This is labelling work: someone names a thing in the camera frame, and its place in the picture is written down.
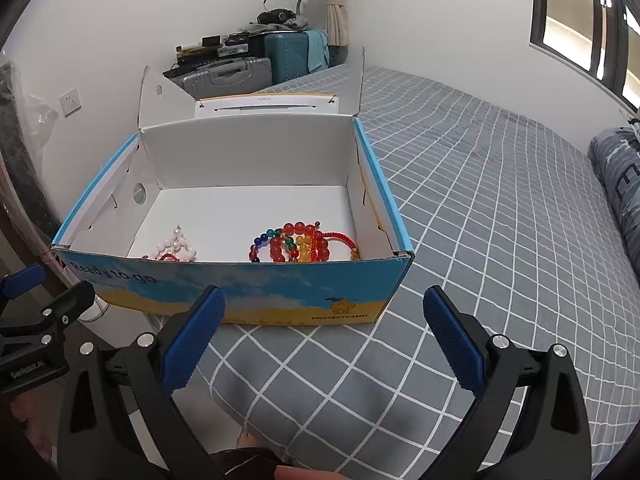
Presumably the red bead bracelet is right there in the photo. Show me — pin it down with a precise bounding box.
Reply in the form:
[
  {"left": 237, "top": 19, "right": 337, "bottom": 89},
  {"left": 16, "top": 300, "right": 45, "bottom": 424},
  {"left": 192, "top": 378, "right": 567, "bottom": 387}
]
[{"left": 268, "top": 220, "right": 332, "bottom": 265}]

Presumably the teal suitcase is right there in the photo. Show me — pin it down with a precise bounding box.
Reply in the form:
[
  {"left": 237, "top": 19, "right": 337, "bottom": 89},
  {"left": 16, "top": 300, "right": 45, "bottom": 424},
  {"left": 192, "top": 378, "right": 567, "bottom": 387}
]
[{"left": 264, "top": 29, "right": 330, "bottom": 84}]

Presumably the folded blue grey duvet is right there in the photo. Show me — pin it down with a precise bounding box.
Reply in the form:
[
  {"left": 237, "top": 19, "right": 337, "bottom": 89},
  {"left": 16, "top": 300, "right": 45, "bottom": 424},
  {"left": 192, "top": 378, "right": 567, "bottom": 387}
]
[{"left": 588, "top": 119, "right": 640, "bottom": 274}]

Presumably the blue yellow cardboard shoe box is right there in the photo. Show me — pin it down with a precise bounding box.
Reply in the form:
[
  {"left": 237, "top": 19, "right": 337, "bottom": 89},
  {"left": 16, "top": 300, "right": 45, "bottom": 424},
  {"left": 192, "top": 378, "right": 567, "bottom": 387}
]
[{"left": 52, "top": 52, "right": 414, "bottom": 325}]

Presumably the white wall socket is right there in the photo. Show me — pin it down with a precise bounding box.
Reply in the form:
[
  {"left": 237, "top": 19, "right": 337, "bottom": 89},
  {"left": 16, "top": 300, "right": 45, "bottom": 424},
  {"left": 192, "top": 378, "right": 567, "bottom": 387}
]
[{"left": 60, "top": 88, "right": 81, "bottom": 117}]

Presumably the person's right hand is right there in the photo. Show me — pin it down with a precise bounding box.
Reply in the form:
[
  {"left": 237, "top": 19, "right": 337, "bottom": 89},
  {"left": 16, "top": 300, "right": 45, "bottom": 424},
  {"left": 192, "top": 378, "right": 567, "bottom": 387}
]
[{"left": 274, "top": 465, "right": 349, "bottom": 480}]

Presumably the beige curtain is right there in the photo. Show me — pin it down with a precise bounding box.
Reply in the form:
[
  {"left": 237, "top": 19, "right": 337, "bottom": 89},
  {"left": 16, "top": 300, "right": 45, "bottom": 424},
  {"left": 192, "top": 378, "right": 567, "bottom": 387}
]
[{"left": 326, "top": 0, "right": 350, "bottom": 66}]

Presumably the grey checkered bed sheet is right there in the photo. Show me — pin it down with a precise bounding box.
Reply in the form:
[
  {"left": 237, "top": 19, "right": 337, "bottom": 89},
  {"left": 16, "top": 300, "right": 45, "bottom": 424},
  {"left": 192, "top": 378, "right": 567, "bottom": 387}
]
[{"left": 196, "top": 66, "right": 639, "bottom": 479}]

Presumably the pink bead bracelet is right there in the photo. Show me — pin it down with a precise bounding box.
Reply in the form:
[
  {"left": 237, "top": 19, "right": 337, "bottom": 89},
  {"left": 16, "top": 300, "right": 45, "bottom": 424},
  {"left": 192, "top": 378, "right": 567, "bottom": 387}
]
[{"left": 150, "top": 225, "right": 199, "bottom": 262}]

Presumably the small red cord bracelet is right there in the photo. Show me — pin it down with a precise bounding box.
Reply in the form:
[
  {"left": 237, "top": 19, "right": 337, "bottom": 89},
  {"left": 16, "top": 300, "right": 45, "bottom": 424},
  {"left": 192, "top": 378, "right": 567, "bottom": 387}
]
[{"left": 319, "top": 228, "right": 360, "bottom": 262}]

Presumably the grey hard case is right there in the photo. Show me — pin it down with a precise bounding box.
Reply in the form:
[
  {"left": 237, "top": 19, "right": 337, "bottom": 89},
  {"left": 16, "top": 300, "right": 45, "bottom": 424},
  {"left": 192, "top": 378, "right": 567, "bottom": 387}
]
[{"left": 163, "top": 58, "right": 272, "bottom": 100}]

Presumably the dark framed window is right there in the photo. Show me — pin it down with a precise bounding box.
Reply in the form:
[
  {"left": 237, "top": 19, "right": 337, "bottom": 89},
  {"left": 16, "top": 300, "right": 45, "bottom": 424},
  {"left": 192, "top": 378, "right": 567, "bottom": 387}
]
[{"left": 530, "top": 0, "right": 639, "bottom": 110}]

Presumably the multicolour glass bead bracelet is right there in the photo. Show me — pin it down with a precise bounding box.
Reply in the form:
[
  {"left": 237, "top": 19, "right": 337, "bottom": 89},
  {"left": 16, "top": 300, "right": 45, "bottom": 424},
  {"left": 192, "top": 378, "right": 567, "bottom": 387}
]
[{"left": 249, "top": 226, "right": 302, "bottom": 265}]

